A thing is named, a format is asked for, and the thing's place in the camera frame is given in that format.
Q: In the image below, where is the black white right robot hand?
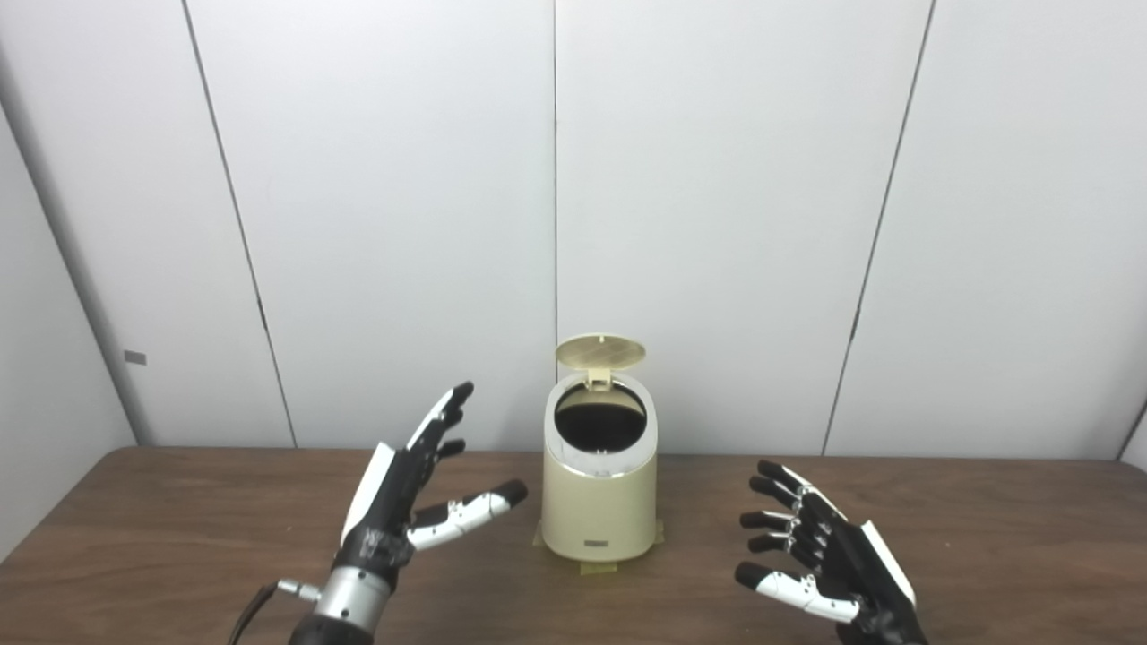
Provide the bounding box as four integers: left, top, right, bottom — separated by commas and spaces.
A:
735, 460, 928, 645

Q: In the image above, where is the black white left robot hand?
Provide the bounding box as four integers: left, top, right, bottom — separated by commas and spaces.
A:
333, 382, 529, 592

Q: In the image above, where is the cream-colored bin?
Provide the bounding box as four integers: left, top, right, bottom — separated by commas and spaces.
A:
540, 372, 660, 563

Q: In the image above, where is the round cream bin lid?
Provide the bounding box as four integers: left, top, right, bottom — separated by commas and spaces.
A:
555, 333, 648, 391

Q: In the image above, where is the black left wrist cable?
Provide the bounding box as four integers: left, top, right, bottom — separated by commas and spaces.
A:
227, 579, 322, 645

